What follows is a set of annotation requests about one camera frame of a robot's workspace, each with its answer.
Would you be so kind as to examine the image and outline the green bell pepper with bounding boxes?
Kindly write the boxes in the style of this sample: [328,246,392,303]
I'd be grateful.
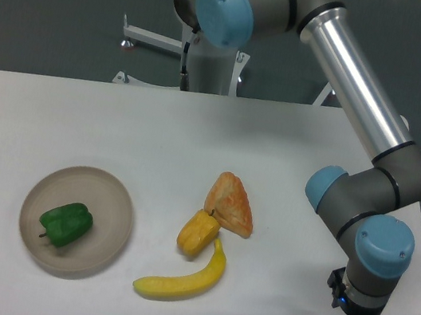
[39,203,94,248]

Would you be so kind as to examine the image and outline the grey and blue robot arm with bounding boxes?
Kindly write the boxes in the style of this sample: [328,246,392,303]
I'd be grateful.
[174,0,421,315]

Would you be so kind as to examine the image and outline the yellow bell pepper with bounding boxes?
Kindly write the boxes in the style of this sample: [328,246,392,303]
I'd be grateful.
[176,210,220,258]

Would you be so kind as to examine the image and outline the beige round plate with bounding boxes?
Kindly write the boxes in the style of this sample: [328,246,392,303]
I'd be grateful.
[18,166,135,279]

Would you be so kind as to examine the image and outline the orange toy croissant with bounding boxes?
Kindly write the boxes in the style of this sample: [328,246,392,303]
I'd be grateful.
[203,171,254,238]

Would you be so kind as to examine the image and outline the yellow banana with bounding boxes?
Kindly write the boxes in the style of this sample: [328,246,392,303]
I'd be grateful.
[132,239,227,301]

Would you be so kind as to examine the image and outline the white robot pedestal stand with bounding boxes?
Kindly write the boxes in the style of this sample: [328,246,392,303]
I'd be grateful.
[121,0,335,105]

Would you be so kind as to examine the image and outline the black cable on pedestal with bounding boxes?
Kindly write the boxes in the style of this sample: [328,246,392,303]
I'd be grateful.
[176,27,204,93]

